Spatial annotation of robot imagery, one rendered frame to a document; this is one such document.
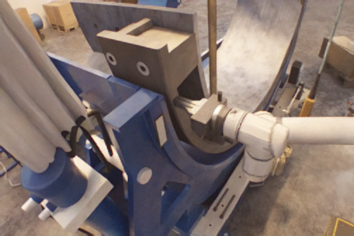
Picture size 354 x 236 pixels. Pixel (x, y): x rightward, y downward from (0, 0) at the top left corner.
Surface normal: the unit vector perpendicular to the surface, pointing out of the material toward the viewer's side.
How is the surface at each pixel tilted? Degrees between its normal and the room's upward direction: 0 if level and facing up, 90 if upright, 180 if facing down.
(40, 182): 8
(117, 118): 0
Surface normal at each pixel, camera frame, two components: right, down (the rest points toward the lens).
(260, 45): -0.41, -0.27
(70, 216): -0.18, -0.65
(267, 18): -0.54, 0.06
